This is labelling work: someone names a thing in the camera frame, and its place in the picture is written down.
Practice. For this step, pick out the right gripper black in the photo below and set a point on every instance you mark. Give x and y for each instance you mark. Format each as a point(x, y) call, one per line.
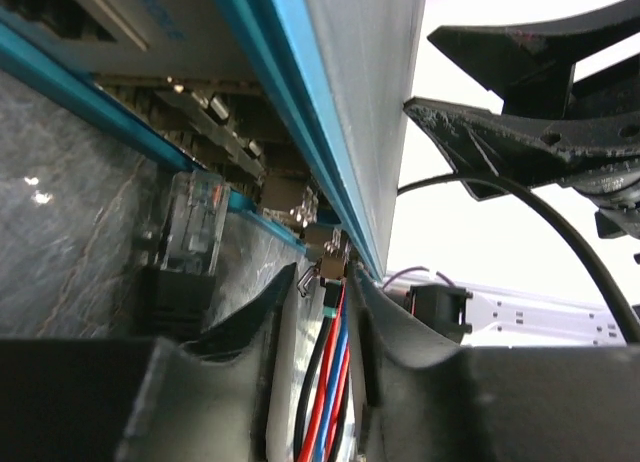
point(593, 149)

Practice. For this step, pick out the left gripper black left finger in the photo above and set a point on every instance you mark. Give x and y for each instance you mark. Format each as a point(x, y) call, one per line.
point(224, 397)

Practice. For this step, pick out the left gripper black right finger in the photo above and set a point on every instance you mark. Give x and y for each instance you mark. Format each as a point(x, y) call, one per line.
point(418, 396)

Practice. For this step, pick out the dark grey network switch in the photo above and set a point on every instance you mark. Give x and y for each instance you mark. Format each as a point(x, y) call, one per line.
point(299, 88)

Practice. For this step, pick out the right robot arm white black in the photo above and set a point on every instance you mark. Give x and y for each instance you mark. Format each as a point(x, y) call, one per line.
point(454, 313)

